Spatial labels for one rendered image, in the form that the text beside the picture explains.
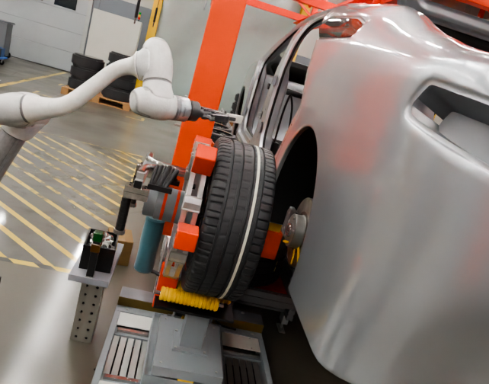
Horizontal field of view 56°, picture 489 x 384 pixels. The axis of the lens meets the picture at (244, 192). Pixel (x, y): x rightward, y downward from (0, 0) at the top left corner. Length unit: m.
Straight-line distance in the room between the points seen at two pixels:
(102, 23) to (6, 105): 11.24
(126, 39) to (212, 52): 10.64
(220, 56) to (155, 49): 0.69
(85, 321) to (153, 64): 1.33
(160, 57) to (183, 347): 1.24
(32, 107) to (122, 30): 11.21
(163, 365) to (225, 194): 0.80
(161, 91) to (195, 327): 1.05
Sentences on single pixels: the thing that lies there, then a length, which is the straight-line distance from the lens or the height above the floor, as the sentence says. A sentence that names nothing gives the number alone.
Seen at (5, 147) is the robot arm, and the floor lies 0.92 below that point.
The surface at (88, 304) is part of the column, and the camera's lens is 2.41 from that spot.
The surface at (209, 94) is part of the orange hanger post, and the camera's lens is 2.36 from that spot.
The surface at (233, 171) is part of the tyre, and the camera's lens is 1.71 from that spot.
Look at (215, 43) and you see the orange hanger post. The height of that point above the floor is 1.54.
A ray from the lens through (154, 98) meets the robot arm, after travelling 1.65.
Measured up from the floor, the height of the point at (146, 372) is 0.15.
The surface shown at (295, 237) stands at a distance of 2.03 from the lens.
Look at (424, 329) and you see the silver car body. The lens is 1.21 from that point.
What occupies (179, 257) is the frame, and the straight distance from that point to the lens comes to 1.75.
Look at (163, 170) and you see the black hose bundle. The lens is 1.75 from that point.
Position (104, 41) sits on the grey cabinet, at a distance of 13.02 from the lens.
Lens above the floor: 1.45
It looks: 14 degrees down
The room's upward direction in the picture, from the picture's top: 16 degrees clockwise
